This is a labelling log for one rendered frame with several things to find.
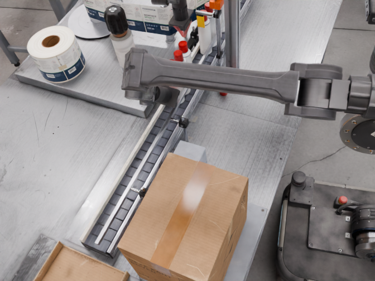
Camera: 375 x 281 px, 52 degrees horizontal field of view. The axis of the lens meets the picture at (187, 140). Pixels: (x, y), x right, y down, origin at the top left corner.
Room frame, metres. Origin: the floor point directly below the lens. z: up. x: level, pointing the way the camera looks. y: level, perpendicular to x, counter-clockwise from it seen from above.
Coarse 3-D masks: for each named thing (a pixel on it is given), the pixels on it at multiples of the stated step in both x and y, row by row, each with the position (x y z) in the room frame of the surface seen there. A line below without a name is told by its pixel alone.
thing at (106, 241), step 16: (224, 32) 1.36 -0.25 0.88; (208, 64) 1.18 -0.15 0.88; (192, 96) 1.02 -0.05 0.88; (176, 112) 0.95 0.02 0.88; (160, 128) 0.89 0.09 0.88; (144, 144) 0.83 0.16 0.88; (160, 144) 0.82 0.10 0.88; (128, 176) 0.71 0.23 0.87; (144, 176) 0.69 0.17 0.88; (112, 208) 0.60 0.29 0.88; (128, 208) 0.58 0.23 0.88; (96, 224) 0.55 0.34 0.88; (112, 224) 0.54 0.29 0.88; (112, 240) 0.48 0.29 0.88
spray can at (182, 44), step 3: (180, 42) 1.11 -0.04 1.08; (183, 42) 1.11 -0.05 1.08; (186, 42) 1.10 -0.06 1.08; (180, 45) 1.09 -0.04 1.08; (183, 45) 1.09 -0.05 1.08; (186, 45) 1.09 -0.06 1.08; (180, 48) 1.09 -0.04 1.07; (183, 48) 1.09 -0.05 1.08; (186, 48) 1.09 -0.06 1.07; (183, 51) 1.09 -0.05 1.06; (186, 51) 1.09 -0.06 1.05; (189, 51) 1.10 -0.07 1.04; (183, 54) 1.09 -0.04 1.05; (186, 54) 1.08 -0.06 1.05; (189, 54) 1.09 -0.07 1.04; (186, 57) 1.08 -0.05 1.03; (189, 57) 1.08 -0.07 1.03; (186, 60) 1.08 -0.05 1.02; (189, 60) 1.08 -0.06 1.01
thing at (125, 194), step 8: (224, 24) 1.32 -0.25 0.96; (216, 40) 1.24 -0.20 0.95; (208, 48) 1.19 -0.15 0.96; (184, 88) 0.99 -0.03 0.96; (168, 120) 0.85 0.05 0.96; (160, 136) 0.80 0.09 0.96; (152, 144) 0.76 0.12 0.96; (144, 160) 0.71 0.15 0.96; (136, 176) 0.65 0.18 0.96; (128, 184) 0.63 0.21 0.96; (128, 192) 0.60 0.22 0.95; (120, 200) 0.57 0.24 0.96; (120, 208) 0.55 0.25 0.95; (112, 216) 0.52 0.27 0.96; (104, 232) 0.48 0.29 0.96; (96, 240) 0.46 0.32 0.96
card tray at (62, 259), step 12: (60, 252) 0.50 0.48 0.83; (72, 252) 0.49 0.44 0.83; (48, 264) 0.46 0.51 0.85; (60, 264) 0.45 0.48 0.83; (72, 264) 0.45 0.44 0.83; (84, 264) 0.44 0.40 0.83; (96, 264) 0.43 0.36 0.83; (36, 276) 0.42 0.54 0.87; (48, 276) 0.42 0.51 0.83; (60, 276) 0.42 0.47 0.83; (72, 276) 0.41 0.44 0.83; (84, 276) 0.40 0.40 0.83; (96, 276) 0.40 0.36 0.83; (108, 276) 0.39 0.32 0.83; (120, 276) 0.38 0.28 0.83
